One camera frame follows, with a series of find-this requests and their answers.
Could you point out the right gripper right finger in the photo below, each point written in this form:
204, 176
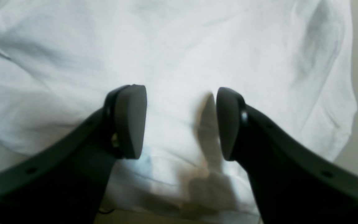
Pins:
290, 184

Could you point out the white printed T-shirt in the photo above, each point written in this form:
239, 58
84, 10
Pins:
290, 59

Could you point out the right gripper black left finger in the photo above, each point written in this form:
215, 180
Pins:
65, 183

